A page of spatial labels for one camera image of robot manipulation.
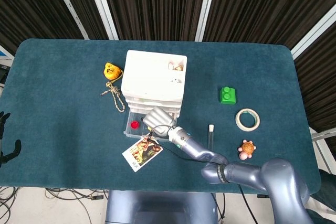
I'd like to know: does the dark teal chair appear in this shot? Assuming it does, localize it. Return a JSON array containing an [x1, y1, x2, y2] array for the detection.
[[306, 167, 336, 224]]

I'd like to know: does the masking tape roll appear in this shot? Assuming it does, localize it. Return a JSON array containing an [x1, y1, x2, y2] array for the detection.
[[235, 108, 261, 132]]

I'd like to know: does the clear drawer with wooden parts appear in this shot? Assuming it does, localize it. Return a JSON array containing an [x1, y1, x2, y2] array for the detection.
[[126, 101, 182, 110]]

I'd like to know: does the braided beige rope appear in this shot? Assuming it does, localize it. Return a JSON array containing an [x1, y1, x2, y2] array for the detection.
[[100, 81, 125, 113]]

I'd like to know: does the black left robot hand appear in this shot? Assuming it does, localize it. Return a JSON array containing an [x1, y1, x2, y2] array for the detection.
[[0, 111, 22, 167]]

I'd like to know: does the glass test tube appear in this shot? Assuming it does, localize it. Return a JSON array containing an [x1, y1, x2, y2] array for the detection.
[[207, 124, 215, 154]]

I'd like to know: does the clear drawer with red ball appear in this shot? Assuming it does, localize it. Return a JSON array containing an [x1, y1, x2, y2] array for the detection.
[[123, 110, 177, 143]]

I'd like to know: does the yellow tape measure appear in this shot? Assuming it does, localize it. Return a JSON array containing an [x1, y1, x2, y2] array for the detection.
[[102, 62, 124, 82]]

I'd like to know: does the green building block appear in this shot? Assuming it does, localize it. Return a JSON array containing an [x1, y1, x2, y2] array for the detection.
[[219, 86, 238, 105]]

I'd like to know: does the blue-grey robot torso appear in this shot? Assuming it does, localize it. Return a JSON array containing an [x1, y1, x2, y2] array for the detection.
[[104, 189, 218, 224]]

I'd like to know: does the floor cable bundle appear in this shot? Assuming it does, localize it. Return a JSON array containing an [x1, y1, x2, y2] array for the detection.
[[0, 186, 109, 224]]

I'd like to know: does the teal table cloth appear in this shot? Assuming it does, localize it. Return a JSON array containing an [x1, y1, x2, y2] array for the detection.
[[0, 38, 322, 195]]

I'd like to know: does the pink orange turtle toy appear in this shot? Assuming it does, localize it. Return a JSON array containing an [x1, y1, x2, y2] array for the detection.
[[237, 140, 257, 160]]

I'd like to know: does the white plastic drawer cabinet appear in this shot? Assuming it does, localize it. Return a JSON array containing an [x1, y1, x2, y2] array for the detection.
[[121, 49, 188, 119]]

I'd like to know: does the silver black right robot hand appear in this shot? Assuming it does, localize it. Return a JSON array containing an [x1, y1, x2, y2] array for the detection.
[[142, 106, 177, 137]]

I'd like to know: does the white panel frame post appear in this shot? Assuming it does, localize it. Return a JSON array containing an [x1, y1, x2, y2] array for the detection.
[[84, 0, 119, 40], [48, 0, 90, 40], [290, 6, 336, 60], [194, 0, 220, 42]]

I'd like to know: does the picture card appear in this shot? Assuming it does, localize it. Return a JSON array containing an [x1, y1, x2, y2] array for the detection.
[[122, 136, 164, 173]]

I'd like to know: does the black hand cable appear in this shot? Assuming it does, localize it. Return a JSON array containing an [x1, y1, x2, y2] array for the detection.
[[146, 125, 259, 224]]

